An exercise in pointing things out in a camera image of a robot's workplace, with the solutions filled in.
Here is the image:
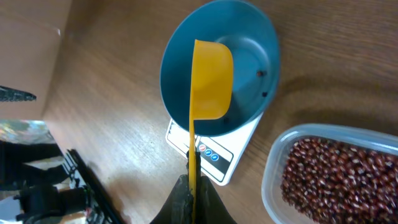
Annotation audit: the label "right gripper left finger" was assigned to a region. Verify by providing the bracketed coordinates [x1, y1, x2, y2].
[150, 149, 194, 224]

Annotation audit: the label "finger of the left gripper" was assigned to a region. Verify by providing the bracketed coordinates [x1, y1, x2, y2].
[0, 86, 37, 102]

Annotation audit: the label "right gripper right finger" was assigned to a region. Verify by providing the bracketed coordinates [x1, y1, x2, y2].
[195, 152, 236, 224]

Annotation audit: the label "clear plastic bean container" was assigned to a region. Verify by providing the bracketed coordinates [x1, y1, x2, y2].
[261, 124, 397, 223]

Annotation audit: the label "red adzuki beans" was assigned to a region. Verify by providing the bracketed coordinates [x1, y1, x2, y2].
[280, 137, 397, 223]

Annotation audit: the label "yellow plastic measuring scoop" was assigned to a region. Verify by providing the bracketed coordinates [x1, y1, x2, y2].
[188, 40, 233, 223]

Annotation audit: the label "blue plastic bowl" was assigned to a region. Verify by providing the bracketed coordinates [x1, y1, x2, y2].
[160, 1, 280, 136]

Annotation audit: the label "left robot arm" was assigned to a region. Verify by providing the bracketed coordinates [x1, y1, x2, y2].
[13, 149, 124, 224]

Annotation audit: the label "white digital kitchen scale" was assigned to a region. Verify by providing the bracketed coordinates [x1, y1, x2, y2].
[165, 115, 262, 186]

